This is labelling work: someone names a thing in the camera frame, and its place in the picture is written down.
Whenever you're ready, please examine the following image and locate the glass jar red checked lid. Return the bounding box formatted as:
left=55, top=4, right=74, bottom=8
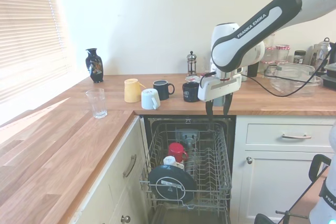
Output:
left=264, top=47, right=276, bottom=62
left=275, top=45, right=291, bottom=63
left=259, top=60, right=275, bottom=74

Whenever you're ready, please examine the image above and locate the silver metal coffee pot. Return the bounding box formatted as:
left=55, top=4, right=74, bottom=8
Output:
left=313, top=37, right=332, bottom=65

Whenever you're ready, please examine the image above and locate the black plastic food tray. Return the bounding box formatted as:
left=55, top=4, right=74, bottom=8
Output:
left=320, top=74, right=336, bottom=89
left=324, top=62, right=336, bottom=76

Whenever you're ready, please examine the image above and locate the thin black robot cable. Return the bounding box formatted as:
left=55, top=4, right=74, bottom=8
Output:
left=199, top=47, right=333, bottom=98

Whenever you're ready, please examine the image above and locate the red white sachet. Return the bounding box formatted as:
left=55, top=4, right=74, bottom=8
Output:
left=185, top=74, right=202, bottom=83

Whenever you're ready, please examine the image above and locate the stainless steel dishwasher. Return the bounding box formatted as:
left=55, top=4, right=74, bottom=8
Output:
left=138, top=115, right=237, bottom=224

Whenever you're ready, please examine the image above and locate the short ribbed drinking glass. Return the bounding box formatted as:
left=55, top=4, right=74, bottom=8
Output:
left=86, top=88, right=108, bottom=119

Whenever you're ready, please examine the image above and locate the dark blue painted vase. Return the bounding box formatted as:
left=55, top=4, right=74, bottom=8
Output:
left=85, top=48, right=104, bottom=84

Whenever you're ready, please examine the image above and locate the white kitchen cabinet unit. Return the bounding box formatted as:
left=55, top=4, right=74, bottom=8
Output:
left=69, top=115, right=155, bottom=224
left=232, top=115, right=336, bottom=224

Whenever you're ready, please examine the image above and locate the dark blue mug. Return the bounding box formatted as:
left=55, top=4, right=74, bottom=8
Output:
left=153, top=79, right=175, bottom=101

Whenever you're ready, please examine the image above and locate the black mug with print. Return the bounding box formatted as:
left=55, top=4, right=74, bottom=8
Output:
left=182, top=82, right=202, bottom=103

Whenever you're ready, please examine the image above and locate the white venetian window blind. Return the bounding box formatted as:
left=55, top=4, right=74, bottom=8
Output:
left=0, top=0, right=74, bottom=105

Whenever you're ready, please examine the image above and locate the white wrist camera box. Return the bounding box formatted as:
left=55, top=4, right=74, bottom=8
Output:
left=235, top=66, right=249, bottom=82

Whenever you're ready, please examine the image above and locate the thick black base cable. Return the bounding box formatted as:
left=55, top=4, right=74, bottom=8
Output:
left=308, top=154, right=332, bottom=184

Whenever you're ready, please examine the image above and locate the wire dishwasher rack with plate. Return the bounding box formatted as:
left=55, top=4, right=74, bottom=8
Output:
left=139, top=122, right=233, bottom=210

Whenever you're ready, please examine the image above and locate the glass French press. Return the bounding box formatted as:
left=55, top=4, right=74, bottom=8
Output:
left=186, top=50, right=198, bottom=77

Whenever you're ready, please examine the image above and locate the curved metal cabinet handle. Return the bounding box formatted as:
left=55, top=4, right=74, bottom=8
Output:
left=281, top=133, right=312, bottom=140
left=123, top=154, right=138, bottom=178

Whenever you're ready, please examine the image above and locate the clear plastic food container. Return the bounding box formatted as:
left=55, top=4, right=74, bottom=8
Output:
left=269, top=74, right=322, bottom=98

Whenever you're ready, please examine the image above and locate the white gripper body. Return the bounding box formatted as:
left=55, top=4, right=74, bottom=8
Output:
left=197, top=73, right=243, bottom=102

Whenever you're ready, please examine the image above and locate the dark grey plate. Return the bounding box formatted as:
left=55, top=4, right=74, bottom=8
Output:
left=148, top=165, right=198, bottom=205

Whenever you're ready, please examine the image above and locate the clear container lid grey rim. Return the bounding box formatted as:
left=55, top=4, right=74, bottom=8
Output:
left=264, top=62, right=316, bottom=78

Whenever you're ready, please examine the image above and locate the yellow mug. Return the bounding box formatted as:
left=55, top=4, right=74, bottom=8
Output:
left=123, top=78, right=146, bottom=103

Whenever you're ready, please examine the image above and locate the red mug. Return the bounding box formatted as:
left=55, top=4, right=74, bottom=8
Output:
left=167, top=142, right=189, bottom=163

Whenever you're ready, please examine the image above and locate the white floral pattern mug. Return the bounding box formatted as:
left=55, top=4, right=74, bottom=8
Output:
left=163, top=155, right=184, bottom=171

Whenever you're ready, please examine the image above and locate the plain white mug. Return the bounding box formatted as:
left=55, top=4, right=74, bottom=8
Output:
left=141, top=89, right=161, bottom=110

